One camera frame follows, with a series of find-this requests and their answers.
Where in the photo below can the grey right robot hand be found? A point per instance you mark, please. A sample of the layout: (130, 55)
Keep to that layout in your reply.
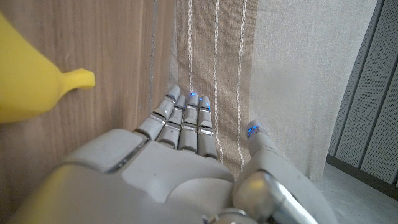
(174, 180)

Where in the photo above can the yellow toy banana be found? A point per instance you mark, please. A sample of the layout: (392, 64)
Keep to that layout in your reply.
(25, 81)

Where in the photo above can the beige striped backdrop cloth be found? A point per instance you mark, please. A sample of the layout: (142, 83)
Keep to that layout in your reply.
(292, 77)

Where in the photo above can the dark perforated wall panel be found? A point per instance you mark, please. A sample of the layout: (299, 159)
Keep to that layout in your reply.
(370, 124)

